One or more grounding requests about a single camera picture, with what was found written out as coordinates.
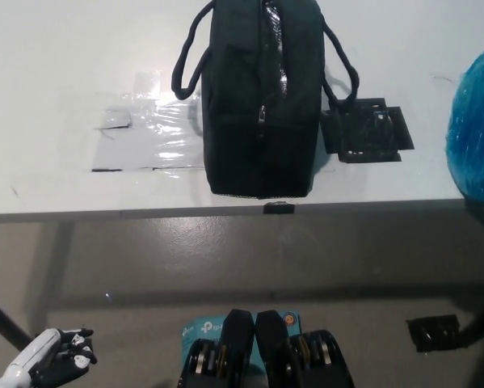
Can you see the white and black left hand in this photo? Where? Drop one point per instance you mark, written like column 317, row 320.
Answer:
column 39, row 349

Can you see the blue plastic-wrapped plate stack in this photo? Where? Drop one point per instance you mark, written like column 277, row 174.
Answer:
column 478, row 129

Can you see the teal tp-link box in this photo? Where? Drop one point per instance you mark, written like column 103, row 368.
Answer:
column 203, row 329

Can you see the small grey paper piece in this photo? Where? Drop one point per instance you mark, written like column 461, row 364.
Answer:
column 114, row 120

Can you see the clear plastic sheet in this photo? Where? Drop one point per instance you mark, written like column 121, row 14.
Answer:
column 161, row 133

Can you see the large black tape patch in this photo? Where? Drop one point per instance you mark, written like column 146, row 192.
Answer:
column 367, row 129

